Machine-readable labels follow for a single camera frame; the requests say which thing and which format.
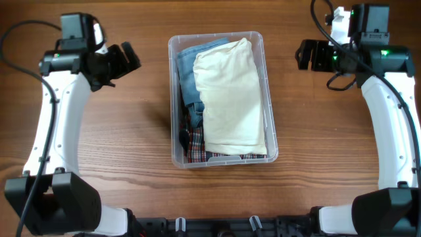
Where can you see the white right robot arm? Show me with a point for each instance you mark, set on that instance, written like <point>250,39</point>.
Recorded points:
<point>356,43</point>

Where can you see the cream cloth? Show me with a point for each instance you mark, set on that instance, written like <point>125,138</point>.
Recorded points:
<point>227,80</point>

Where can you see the clear plastic container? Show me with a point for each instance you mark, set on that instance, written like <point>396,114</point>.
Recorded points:
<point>178,43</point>

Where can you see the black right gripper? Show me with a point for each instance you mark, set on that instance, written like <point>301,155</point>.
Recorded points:
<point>320,47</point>

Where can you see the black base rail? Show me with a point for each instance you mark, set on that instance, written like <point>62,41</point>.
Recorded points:
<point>281,226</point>

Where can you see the blue jeans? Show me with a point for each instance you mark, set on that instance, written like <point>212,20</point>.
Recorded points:
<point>190,95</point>

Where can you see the plaid checkered shorts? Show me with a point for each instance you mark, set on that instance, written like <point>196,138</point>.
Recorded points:
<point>192,141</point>

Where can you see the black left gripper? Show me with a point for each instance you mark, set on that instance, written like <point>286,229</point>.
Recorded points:
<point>125,66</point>

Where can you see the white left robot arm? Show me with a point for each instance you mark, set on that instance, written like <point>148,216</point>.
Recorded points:
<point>50,197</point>

